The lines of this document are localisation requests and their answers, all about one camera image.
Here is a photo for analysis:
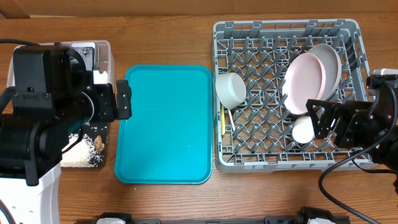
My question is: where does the white napkin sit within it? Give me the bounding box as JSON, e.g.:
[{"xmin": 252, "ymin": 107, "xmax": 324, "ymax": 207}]
[{"xmin": 93, "ymin": 70, "xmax": 109, "ymax": 84}]

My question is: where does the brown food scrap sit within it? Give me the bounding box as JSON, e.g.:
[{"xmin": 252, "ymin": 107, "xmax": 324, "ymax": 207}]
[{"xmin": 94, "ymin": 135, "xmax": 105, "ymax": 152}]

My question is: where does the white cup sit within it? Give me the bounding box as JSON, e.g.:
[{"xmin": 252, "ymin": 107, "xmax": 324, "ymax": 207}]
[{"xmin": 292, "ymin": 116, "xmax": 315, "ymax": 144}]

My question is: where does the white rice heap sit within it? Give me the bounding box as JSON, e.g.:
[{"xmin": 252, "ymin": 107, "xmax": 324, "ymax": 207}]
[{"xmin": 60, "ymin": 123, "xmax": 106, "ymax": 168}]

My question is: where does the pink round plate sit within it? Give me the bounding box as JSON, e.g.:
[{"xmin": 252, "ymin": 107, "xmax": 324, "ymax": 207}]
[{"xmin": 282, "ymin": 53, "xmax": 326, "ymax": 115}]

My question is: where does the grey round plate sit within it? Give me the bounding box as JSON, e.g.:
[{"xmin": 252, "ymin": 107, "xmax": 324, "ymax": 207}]
[{"xmin": 308, "ymin": 44, "xmax": 341, "ymax": 100}]

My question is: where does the yellow plastic spoon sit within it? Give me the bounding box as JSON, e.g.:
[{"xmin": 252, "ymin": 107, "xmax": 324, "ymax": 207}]
[{"xmin": 220, "ymin": 105, "xmax": 226, "ymax": 136}]

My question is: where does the grey bowl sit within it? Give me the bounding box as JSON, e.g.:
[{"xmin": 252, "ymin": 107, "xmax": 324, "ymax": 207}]
[{"xmin": 215, "ymin": 73, "xmax": 246, "ymax": 110}]

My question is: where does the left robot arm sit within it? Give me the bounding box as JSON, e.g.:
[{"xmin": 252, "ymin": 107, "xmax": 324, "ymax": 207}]
[{"xmin": 1, "ymin": 40, "xmax": 132, "ymax": 223}]

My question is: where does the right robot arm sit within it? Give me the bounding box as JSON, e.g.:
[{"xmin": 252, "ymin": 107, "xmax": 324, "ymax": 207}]
[{"xmin": 306, "ymin": 68, "xmax": 397, "ymax": 174}]

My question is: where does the grey dishwasher rack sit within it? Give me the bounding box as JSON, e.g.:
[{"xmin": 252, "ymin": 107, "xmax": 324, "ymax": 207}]
[{"xmin": 213, "ymin": 19, "xmax": 374, "ymax": 173}]

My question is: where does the black plastic tray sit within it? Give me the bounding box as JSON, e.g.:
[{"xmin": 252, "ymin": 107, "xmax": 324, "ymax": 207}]
[{"xmin": 58, "ymin": 121, "xmax": 110, "ymax": 169}]

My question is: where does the clear plastic bin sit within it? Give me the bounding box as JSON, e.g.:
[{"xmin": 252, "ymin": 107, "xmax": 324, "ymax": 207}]
[{"xmin": 1, "ymin": 39, "xmax": 114, "ymax": 97}]

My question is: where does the teal serving tray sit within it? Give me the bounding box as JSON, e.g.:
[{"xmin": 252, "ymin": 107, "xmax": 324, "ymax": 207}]
[{"xmin": 114, "ymin": 65, "xmax": 213, "ymax": 184}]

